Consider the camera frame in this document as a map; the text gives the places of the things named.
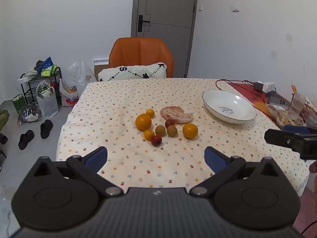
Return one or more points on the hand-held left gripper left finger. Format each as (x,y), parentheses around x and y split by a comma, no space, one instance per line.
(96,158)

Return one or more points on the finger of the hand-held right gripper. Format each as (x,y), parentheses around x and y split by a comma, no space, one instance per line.
(279,137)

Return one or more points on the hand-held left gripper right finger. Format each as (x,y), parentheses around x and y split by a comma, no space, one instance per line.
(215,160)

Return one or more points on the large orange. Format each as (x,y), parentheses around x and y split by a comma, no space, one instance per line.
(143,122)
(190,131)

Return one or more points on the curved peeled pomelo segment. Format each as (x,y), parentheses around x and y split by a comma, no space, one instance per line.
(186,117)

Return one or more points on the green kiwi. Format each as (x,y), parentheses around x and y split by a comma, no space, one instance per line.
(171,131)

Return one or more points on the white ceramic bowl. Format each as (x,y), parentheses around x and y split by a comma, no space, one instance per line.
(229,105)

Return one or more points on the small orange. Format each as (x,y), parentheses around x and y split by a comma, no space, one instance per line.
(148,134)
(149,112)

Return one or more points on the brown longan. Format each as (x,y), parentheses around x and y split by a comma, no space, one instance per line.
(160,130)

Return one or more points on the round peeled pomelo segment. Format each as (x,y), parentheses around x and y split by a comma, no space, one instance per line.
(171,112)

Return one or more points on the person's right hand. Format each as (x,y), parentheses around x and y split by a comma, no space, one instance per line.
(313,166)

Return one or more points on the snack bag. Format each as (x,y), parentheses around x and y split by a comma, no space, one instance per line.
(284,115)

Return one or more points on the clear plastic cup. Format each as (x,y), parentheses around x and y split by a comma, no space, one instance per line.
(298,103)

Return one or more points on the white charger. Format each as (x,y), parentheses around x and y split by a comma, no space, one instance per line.
(268,86)

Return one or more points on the dark power adapter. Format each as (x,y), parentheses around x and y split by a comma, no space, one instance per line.
(258,86)

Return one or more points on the red mat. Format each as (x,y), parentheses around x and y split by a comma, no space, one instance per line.
(244,89)

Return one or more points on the white bag with red print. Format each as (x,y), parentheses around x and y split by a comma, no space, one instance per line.
(68,96)

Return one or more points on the white plastic bag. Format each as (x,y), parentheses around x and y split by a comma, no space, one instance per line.
(48,104)

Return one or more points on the transparent bag with dark contents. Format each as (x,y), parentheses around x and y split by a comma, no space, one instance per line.
(30,112)

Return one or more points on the clear plastic bag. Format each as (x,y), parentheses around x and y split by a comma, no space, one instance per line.
(79,75)

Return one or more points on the black metal rack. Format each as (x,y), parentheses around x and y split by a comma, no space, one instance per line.
(58,79)

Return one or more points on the white fluffy pillow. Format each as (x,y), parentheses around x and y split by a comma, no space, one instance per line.
(128,73)

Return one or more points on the green paper bag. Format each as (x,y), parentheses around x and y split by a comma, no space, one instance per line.
(18,104)

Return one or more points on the green packet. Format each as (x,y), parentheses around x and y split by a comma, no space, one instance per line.
(48,71)

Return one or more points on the green fabric bag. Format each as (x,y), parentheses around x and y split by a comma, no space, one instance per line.
(3,120)

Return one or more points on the blue packet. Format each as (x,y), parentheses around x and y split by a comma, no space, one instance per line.
(47,64)

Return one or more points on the orange chair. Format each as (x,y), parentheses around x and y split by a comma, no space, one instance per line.
(138,52)

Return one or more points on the grey door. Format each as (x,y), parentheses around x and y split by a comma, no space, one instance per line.
(168,5)

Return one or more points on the white wall switch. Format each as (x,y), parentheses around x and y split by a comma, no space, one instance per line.
(236,7)

